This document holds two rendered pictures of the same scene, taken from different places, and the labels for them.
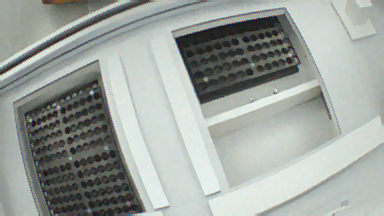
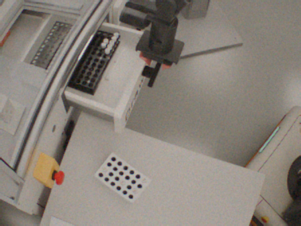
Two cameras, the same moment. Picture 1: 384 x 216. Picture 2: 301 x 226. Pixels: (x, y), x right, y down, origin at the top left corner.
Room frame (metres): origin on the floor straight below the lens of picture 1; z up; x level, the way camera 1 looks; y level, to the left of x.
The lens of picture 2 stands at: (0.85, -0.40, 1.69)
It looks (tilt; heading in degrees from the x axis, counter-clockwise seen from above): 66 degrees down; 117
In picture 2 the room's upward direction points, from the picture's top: 9 degrees clockwise
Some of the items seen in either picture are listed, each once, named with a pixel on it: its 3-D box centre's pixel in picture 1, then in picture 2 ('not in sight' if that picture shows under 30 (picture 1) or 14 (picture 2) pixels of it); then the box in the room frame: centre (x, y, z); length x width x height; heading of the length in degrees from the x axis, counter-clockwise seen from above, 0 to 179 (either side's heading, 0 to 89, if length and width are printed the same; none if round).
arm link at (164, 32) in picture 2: not in sight; (161, 25); (0.63, 0.02, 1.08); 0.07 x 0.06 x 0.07; 9
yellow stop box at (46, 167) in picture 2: not in sight; (47, 171); (0.57, -0.37, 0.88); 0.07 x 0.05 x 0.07; 105
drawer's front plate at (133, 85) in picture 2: not in sight; (139, 75); (0.60, -0.02, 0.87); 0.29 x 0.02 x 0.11; 105
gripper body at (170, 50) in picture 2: not in sight; (161, 40); (0.63, 0.02, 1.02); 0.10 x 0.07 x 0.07; 15
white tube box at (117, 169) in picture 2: not in sight; (122, 179); (0.71, -0.24, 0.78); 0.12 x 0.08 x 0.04; 179
